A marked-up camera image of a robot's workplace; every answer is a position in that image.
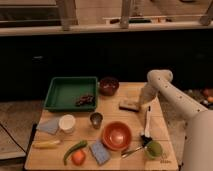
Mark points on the green chili pepper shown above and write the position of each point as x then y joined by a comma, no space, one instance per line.
79,145

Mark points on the white handled brush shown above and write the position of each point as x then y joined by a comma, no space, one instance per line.
145,134

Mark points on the grey blue cloth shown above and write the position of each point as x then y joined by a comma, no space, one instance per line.
50,126

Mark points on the small metal cup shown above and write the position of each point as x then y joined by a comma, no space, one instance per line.
96,120

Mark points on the dark grapes bunch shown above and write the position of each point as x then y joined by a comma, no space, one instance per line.
85,100

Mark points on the orange bowl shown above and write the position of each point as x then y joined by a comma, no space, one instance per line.
116,136

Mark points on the metal spoon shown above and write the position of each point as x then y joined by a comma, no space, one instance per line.
127,153

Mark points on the orange carrot piece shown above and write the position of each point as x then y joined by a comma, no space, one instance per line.
78,157

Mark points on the white paper cup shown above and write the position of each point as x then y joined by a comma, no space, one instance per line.
67,123

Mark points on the whiteboard eraser block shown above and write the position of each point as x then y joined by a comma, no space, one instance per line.
129,105

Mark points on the blue sponge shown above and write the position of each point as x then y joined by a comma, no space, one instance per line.
99,152

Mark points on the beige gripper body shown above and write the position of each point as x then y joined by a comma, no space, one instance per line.
143,105

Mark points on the green cup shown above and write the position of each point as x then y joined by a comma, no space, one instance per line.
153,150

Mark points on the green plastic tray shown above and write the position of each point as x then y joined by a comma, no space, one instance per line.
63,92

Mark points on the dark red bowl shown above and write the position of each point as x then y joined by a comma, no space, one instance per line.
108,86

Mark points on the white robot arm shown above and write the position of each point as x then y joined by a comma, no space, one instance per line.
198,145

